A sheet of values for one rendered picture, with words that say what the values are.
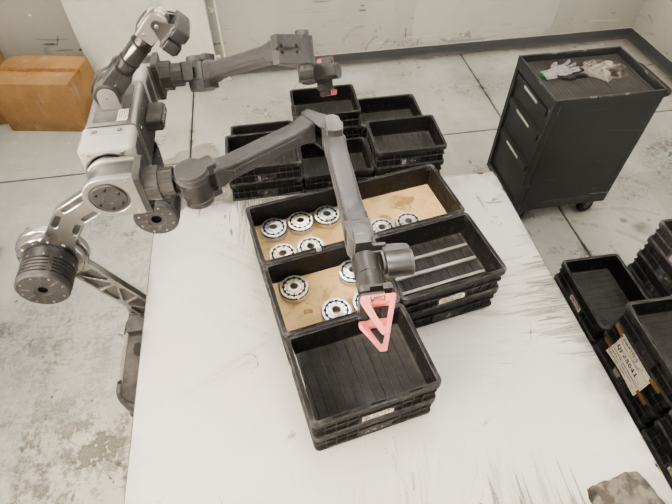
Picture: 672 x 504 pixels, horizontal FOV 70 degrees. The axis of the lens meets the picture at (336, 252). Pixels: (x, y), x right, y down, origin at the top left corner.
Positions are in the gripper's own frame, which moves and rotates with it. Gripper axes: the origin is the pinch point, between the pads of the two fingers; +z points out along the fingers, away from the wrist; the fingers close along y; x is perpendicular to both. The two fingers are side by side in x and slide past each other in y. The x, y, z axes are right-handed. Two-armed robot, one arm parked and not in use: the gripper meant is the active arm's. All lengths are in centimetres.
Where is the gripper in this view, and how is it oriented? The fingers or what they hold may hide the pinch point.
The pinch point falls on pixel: (383, 338)
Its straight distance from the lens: 91.9
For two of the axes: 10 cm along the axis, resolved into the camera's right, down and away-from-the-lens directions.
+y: 0.0, 6.5, 7.6
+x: -9.9, 1.2, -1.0
